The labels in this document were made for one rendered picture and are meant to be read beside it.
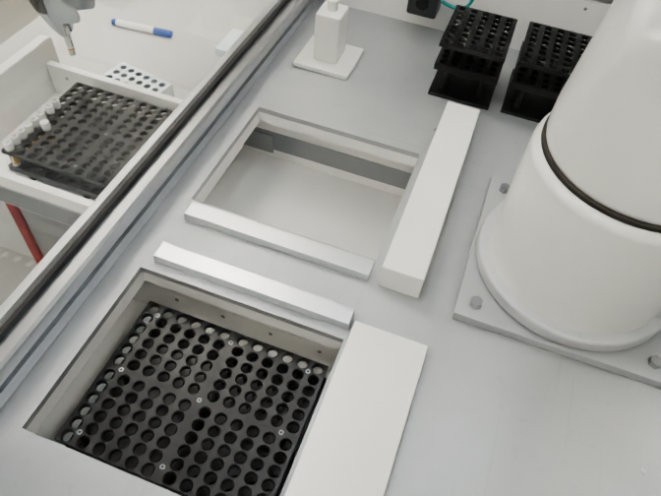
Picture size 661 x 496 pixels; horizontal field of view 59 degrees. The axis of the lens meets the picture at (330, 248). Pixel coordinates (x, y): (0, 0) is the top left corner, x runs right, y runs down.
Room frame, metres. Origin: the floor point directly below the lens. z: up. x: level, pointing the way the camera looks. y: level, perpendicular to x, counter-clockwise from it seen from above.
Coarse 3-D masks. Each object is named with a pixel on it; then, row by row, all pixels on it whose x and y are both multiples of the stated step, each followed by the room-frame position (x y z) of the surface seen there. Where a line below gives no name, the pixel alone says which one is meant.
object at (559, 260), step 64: (640, 0) 0.42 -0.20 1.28; (576, 64) 0.48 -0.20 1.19; (640, 64) 0.39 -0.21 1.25; (576, 128) 0.40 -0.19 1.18; (640, 128) 0.37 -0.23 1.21; (512, 192) 0.44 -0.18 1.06; (576, 192) 0.38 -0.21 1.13; (640, 192) 0.35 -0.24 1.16; (512, 256) 0.40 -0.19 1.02; (576, 256) 0.35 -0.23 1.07; (640, 256) 0.34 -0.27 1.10; (512, 320) 0.36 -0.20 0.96; (576, 320) 0.34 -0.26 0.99; (640, 320) 0.35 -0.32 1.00
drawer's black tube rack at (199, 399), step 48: (144, 336) 0.32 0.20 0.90; (192, 336) 0.34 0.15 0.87; (240, 336) 0.33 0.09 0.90; (144, 384) 0.26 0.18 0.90; (192, 384) 0.27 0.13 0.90; (240, 384) 0.29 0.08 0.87; (288, 384) 0.28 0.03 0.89; (96, 432) 0.21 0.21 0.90; (144, 432) 0.21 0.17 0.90; (192, 432) 0.22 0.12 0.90; (240, 432) 0.22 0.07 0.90; (288, 432) 0.23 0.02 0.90; (192, 480) 0.17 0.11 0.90; (240, 480) 0.18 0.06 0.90
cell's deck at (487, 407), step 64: (320, 0) 1.00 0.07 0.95; (384, 64) 0.83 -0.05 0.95; (512, 64) 0.87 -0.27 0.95; (320, 128) 0.66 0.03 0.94; (384, 128) 0.67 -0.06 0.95; (512, 128) 0.70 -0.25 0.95; (192, 192) 0.50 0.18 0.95; (128, 256) 0.39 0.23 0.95; (256, 256) 0.41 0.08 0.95; (384, 256) 0.43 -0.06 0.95; (448, 256) 0.44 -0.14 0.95; (256, 320) 0.34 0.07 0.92; (320, 320) 0.34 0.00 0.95; (384, 320) 0.35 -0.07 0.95; (448, 320) 0.35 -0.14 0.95; (64, 384) 0.24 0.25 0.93; (448, 384) 0.28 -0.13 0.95; (512, 384) 0.29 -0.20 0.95; (576, 384) 0.29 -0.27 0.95; (640, 384) 0.30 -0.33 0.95; (0, 448) 0.17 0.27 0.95; (64, 448) 0.17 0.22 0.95; (448, 448) 0.21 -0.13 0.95; (512, 448) 0.22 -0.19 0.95; (576, 448) 0.23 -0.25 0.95; (640, 448) 0.23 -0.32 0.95
